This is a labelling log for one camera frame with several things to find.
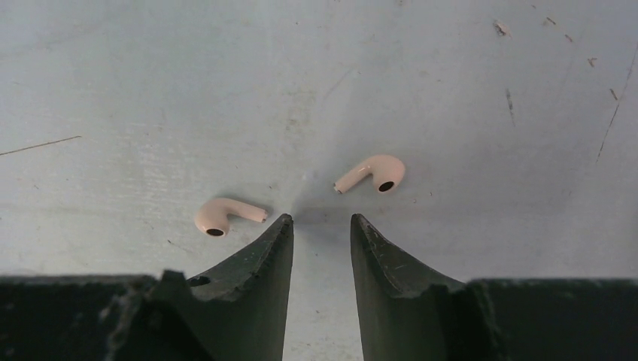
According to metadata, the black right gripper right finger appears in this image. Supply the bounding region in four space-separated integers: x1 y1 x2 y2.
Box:
350 214 637 360

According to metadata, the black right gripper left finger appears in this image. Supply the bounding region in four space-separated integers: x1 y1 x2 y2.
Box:
1 214 294 360

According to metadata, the pink earbud with blue light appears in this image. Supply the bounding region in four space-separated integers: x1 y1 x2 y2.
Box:
333 154 406 194

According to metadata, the pink earbud near pink case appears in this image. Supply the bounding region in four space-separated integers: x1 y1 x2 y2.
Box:
194 198 268 237

